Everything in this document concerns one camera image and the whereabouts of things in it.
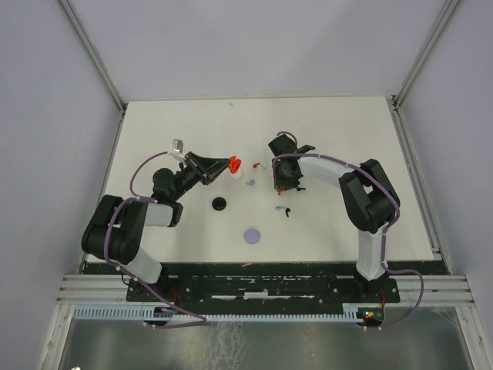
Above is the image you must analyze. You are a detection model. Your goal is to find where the controller board with leds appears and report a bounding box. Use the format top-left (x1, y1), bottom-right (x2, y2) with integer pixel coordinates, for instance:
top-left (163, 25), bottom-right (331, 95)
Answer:
top-left (362, 308), bottom-right (385, 326)

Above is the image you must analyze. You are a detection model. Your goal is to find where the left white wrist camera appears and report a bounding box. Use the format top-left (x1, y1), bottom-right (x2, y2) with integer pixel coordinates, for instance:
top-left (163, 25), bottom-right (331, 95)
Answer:
top-left (168, 139), bottom-right (186, 163)

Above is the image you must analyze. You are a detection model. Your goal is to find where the aluminium front rail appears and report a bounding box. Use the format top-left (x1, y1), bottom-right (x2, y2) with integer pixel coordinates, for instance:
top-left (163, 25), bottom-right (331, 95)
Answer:
top-left (55, 274), bottom-right (475, 308)

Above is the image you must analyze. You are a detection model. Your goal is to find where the purple charging case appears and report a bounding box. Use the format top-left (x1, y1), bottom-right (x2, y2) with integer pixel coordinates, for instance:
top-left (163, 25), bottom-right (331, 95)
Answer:
top-left (243, 228), bottom-right (261, 244)

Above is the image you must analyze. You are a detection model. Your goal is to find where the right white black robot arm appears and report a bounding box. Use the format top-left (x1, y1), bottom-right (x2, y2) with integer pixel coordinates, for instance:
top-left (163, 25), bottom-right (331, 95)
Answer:
top-left (268, 132), bottom-right (401, 301)

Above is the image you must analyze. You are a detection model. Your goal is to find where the left aluminium frame post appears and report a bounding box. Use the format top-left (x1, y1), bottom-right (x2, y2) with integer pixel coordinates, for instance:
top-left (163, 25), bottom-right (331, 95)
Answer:
top-left (55, 0), bottom-right (127, 112)

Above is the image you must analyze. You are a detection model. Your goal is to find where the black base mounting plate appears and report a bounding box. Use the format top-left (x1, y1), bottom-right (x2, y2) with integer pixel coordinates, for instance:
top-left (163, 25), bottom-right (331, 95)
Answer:
top-left (126, 263), bottom-right (400, 316)

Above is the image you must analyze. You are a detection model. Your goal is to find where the red charging case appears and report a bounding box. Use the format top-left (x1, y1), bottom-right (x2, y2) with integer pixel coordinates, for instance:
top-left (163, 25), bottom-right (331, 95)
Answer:
top-left (228, 156), bottom-right (242, 174)

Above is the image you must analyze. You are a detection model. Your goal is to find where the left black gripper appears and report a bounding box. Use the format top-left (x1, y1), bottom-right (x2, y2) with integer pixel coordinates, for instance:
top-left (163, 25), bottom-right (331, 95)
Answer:
top-left (172, 151), bottom-right (230, 200)

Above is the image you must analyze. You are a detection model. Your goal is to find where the white slotted cable duct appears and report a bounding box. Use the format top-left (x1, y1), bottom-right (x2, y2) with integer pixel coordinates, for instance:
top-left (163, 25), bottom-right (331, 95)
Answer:
top-left (72, 301), bottom-right (367, 323)

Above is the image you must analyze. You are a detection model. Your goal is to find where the white charging case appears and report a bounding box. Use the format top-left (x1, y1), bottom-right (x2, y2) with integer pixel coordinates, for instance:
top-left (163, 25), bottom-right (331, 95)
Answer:
top-left (229, 170), bottom-right (243, 180)

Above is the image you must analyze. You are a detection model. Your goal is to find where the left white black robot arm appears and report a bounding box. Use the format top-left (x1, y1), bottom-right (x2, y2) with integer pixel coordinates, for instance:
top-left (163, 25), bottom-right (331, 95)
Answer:
top-left (81, 152), bottom-right (231, 301)

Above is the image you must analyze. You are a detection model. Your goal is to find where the right aluminium frame post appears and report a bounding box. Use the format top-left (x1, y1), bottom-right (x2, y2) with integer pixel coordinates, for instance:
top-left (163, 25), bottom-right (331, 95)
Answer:
top-left (389, 0), bottom-right (463, 111)

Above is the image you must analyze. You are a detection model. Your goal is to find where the aluminium frame post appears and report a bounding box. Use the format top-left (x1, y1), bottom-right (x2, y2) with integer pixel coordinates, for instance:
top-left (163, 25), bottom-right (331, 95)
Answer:
top-left (389, 0), bottom-right (463, 111)
top-left (55, 0), bottom-right (127, 112)

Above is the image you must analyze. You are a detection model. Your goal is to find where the black charging case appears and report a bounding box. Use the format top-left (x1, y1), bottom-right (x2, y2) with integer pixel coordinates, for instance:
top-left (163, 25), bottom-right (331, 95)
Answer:
top-left (211, 197), bottom-right (227, 211)

